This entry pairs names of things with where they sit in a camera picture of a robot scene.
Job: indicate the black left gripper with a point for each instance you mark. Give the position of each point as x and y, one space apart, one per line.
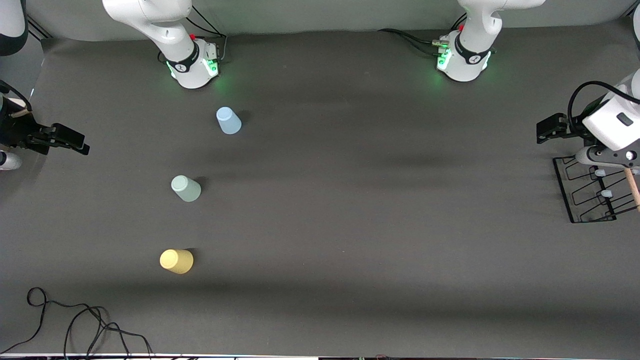
573 125

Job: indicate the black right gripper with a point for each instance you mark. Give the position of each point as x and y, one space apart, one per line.
17 131

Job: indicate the pale green plastic cup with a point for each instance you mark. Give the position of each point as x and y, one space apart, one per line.
186 189

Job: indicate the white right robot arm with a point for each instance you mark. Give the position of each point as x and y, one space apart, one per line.
150 20

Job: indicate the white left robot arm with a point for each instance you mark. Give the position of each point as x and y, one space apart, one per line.
465 60

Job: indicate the yellow plastic cup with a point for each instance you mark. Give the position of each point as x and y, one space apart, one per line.
176 261

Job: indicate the light blue plastic cup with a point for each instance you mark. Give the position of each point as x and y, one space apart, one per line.
228 121

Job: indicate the dark grey table mat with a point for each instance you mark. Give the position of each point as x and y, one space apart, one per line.
350 225

